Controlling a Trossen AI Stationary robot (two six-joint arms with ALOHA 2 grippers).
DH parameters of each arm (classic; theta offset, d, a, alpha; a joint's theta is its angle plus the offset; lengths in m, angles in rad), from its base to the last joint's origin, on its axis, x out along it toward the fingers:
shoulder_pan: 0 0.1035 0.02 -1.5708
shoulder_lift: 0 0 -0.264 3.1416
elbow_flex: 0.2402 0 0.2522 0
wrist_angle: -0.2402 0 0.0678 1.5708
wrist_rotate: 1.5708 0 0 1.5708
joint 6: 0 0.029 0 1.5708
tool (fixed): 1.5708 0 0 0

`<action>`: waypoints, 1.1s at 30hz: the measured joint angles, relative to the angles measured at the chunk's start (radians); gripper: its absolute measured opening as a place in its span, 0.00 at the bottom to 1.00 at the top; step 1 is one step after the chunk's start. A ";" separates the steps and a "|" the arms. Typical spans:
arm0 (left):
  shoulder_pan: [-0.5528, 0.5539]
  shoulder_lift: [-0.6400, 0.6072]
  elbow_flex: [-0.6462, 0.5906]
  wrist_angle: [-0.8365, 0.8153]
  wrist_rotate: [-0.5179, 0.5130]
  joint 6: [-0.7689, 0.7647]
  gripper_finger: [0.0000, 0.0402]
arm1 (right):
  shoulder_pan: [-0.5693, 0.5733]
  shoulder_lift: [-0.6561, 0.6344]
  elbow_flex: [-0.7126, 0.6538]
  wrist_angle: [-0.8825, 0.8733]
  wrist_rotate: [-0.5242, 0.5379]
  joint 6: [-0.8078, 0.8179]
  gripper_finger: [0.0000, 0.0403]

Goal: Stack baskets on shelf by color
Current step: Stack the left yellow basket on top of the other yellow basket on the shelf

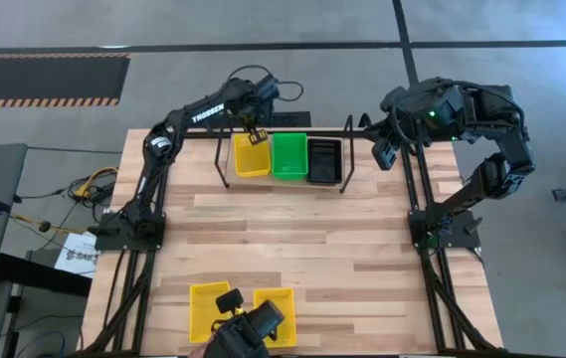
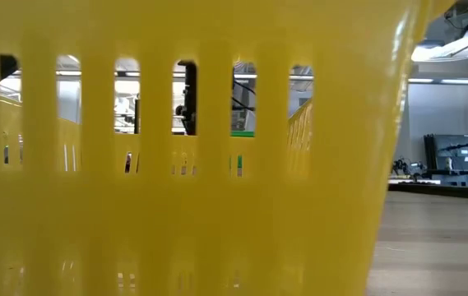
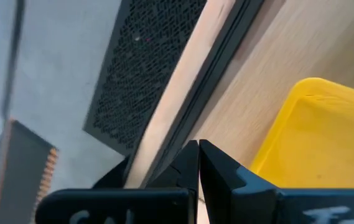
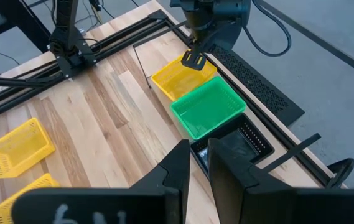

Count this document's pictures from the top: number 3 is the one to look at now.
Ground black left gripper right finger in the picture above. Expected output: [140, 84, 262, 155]
[199, 139, 279, 224]

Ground wooden shelf with black rails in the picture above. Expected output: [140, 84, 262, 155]
[189, 0, 354, 189]

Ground black perforated floor grille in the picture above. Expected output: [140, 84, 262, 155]
[82, 0, 209, 157]

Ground black orange striped floor mat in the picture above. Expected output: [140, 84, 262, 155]
[0, 117, 60, 224]

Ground yellow plastic slotted basket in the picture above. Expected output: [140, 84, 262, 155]
[249, 77, 354, 189]

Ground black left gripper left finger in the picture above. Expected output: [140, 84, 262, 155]
[147, 140, 200, 191]

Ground black aluminium rig frame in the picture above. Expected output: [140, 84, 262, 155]
[92, 0, 266, 189]

